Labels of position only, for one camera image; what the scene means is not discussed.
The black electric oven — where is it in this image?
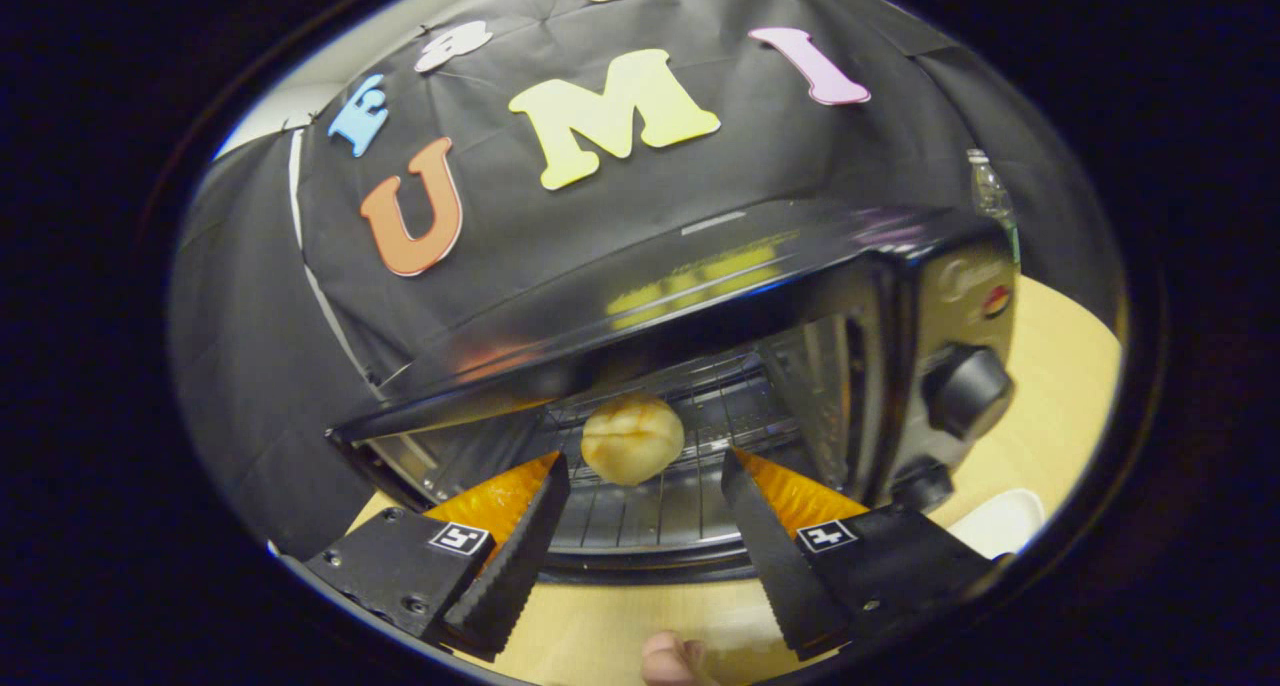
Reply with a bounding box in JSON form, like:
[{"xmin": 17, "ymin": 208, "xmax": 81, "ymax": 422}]
[{"xmin": 325, "ymin": 198, "xmax": 1023, "ymax": 585}]

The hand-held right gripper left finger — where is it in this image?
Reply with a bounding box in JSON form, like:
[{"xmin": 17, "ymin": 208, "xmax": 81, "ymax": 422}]
[{"xmin": 303, "ymin": 451, "xmax": 571, "ymax": 662}]

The round bread roll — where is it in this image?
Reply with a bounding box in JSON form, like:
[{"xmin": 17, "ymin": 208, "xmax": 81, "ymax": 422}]
[{"xmin": 580, "ymin": 396, "xmax": 687, "ymax": 487}]

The clear plastic water bottle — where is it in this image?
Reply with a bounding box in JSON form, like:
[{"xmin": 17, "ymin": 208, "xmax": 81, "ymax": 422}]
[{"xmin": 966, "ymin": 148, "xmax": 1021, "ymax": 265}]

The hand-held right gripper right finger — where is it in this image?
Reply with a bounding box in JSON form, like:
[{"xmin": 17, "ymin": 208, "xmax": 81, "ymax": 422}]
[{"xmin": 720, "ymin": 448, "xmax": 996, "ymax": 662}]

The white square plate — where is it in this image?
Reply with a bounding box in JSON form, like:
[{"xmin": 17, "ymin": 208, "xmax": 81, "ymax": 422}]
[{"xmin": 945, "ymin": 488, "xmax": 1047, "ymax": 560}]

